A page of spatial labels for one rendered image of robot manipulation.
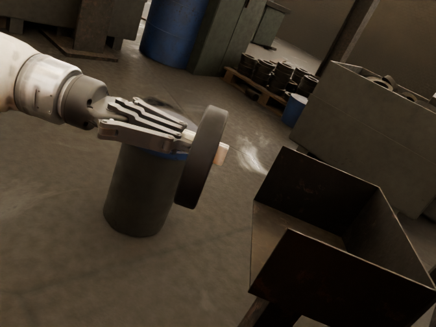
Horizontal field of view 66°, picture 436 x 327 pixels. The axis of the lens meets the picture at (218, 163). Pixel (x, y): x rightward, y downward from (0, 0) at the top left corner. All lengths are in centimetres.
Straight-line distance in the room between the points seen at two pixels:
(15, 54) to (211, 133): 28
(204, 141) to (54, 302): 82
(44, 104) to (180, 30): 304
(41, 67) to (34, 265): 81
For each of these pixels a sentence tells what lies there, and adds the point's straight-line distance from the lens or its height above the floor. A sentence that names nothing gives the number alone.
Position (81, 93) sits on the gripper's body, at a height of 74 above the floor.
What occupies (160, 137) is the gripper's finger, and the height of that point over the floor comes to 73.
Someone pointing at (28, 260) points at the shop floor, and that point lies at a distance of 124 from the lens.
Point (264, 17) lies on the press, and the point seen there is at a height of 57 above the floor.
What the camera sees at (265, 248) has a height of 60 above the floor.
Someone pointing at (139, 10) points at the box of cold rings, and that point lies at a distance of 351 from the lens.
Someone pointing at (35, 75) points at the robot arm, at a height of 74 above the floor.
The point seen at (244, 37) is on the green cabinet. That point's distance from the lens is 396.
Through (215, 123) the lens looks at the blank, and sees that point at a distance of 45.
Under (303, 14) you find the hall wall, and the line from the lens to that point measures 1158.
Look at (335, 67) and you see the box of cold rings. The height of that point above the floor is 72.
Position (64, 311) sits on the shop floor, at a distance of 114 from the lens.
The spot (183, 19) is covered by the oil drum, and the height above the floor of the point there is 47.
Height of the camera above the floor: 94
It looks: 27 degrees down
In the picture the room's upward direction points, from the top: 24 degrees clockwise
